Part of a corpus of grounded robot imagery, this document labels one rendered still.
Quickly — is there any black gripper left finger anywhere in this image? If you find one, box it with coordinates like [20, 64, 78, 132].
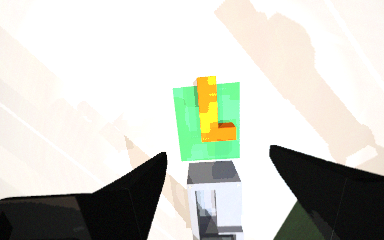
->
[0, 152, 168, 240]

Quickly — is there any orange block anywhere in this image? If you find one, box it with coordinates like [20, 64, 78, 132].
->
[197, 76, 236, 142]

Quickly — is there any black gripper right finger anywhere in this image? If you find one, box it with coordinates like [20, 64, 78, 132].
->
[269, 145, 384, 240]

